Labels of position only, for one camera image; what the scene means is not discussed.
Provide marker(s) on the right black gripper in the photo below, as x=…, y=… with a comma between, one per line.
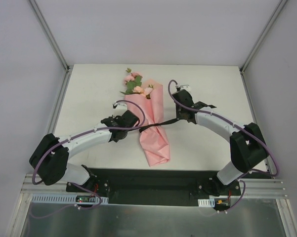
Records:
x=183, y=100

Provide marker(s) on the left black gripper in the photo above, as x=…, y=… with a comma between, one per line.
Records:
x=132, y=118

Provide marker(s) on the black ribbon gold lettering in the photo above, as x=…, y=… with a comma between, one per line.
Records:
x=168, y=122

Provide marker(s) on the pink wrapping paper sheet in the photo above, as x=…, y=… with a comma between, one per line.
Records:
x=153, y=140

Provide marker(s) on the pale pink fake flower stem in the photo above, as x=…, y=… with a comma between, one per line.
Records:
x=148, y=91

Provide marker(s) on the peach fake flower stem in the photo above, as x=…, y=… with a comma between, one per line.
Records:
x=139, y=90

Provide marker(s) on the pink fake flower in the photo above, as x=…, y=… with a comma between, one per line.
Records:
x=132, y=80

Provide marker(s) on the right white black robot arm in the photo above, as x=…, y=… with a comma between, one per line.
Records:
x=247, y=145

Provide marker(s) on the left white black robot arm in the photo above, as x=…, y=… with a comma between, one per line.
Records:
x=50, y=158

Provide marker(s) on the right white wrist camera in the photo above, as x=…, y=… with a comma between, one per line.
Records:
x=185, y=87

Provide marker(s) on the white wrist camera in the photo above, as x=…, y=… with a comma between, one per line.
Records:
x=185, y=87
x=119, y=105

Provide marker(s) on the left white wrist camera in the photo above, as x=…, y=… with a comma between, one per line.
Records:
x=119, y=105

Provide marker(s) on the right white cable duct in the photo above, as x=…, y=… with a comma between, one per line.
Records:
x=206, y=202

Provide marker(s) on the white cable duct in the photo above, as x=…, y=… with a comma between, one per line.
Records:
x=64, y=199
x=206, y=202

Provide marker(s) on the left white cable duct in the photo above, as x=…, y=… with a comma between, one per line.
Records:
x=64, y=199

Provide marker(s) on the front aluminium rail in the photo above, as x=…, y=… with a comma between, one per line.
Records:
x=255, y=188

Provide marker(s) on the left aluminium frame post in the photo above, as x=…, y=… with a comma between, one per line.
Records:
x=48, y=34

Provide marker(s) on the aluminium frame post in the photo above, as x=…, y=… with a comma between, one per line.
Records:
x=264, y=33
x=48, y=34

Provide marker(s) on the right aluminium frame post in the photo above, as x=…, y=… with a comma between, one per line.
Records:
x=264, y=33

